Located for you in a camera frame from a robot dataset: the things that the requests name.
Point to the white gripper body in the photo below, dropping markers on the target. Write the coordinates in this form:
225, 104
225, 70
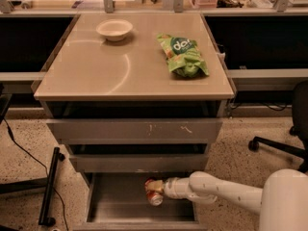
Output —
170, 189

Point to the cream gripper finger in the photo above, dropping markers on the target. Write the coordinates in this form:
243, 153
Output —
155, 185

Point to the red coke can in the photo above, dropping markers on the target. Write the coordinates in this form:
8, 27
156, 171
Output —
154, 198

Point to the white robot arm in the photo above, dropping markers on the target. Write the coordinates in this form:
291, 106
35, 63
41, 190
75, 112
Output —
281, 204

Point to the middle grey drawer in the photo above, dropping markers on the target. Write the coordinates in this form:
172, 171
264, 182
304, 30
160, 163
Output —
139, 163

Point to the open bottom grey drawer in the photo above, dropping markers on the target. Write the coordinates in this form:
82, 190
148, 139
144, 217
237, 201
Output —
118, 202

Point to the grey drawer cabinet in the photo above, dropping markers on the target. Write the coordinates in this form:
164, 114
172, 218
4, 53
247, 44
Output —
93, 78

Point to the top grey drawer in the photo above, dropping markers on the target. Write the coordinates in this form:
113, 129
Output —
135, 130

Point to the black stand base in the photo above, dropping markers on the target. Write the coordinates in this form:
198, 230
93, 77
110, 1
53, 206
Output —
47, 183

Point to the green chip bag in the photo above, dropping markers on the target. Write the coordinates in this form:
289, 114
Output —
183, 56

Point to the white paper bowl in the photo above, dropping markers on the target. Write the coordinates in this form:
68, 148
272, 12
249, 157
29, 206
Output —
114, 29

